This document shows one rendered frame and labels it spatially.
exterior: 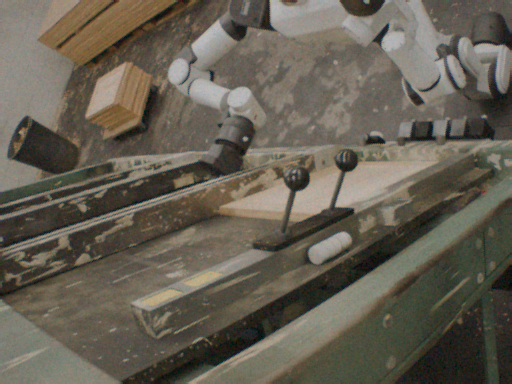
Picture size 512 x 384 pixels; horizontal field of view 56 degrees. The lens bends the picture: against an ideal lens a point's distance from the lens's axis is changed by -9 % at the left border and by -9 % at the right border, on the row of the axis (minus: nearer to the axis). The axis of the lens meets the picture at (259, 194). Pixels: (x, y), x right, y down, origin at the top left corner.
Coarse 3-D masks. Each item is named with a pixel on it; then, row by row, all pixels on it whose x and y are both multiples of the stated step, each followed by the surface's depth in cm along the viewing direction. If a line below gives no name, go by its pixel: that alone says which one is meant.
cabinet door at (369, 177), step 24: (336, 168) 146; (360, 168) 142; (384, 168) 136; (408, 168) 131; (264, 192) 131; (288, 192) 128; (312, 192) 123; (360, 192) 114; (240, 216) 118; (264, 216) 113
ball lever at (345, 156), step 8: (344, 152) 81; (352, 152) 81; (336, 160) 82; (344, 160) 81; (352, 160) 81; (344, 168) 81; (352, 168) 81; (344, 176) 84; (336, 184) 85; (336, 192) 85; (336, 200) 86; (328, 208) 87; (336, 208) 88; (328, 216) 87
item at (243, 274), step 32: (448, 160) 120; (384, 192) 100; (416, 192) 104; (352, 224) 88; (256, 256) 76; (288, 256) 78; (192, 288) 67; (224, 288) 69; (256, 288) 73; (160, 320) 62; (192, 320) 66
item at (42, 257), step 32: (288, 160) 140; (320, 160) 148; (192, 192) 118; (224, 192) 124; (256, 192) 131; (96, 224) 102; (128, 224) 107; (160, 224) 112; (0, 256) 88; (32, 256) 92; (64, 256) 97; (96, 256) 101; (0, 288) 88
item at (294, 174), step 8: (288, 168) 74; (296, 168) 73; (304, 168) 74; (288, 176) 73; (296, 176) 73; (304, 176) 73; (288, 184) 73; (296, 184) 73; (304, 184) 73; (296, 192) 75; (288, 200) 76; (288, 208) 77; (288, 216) 78; (272, 232) 79; (280, 232) 79; (288, 232) 80
